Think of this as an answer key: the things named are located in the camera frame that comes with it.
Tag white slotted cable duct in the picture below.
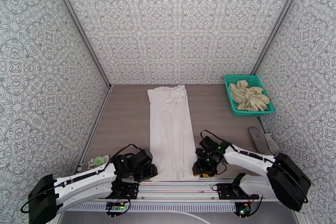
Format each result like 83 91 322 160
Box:
63 203 237 213

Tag aluminium mounting rail frame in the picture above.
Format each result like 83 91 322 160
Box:
54 177 302 203

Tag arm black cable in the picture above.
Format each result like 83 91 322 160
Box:
105 143 148 172
200 129 232 148

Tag white holder with green roll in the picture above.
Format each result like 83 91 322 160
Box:
87 155 110 169

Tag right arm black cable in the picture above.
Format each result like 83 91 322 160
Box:
200 129 232 148

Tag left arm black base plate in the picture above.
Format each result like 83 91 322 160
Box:
97 182 140 200

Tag teal plastic basket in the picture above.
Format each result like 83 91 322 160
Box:
223 74 275 117

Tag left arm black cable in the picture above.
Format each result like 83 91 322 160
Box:
105 143 148 172

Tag beige drawstring shorts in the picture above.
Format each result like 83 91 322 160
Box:
228 80 270 112

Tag white polo shirt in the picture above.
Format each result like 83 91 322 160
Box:
147 84 197 181

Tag aluminium table side rail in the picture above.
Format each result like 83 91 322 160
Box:
74 85 114 177

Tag blue circuit board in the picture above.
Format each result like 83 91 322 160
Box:
105 201 126 213

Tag dark grey oblong pad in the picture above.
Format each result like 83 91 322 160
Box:
248 126 268 153

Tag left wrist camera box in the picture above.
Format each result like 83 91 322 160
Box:
133 148 154 166

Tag round black circuit board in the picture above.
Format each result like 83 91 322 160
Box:
234 202 252 218

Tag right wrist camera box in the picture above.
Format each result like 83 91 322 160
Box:
199 136 218 151

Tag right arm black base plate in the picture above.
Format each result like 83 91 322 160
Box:
217 183 260 201

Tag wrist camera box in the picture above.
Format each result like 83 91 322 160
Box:
199 136 218 151
133 148 154 166

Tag aluminium corner post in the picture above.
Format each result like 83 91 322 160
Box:
45 0 113 89
249 0 309 76

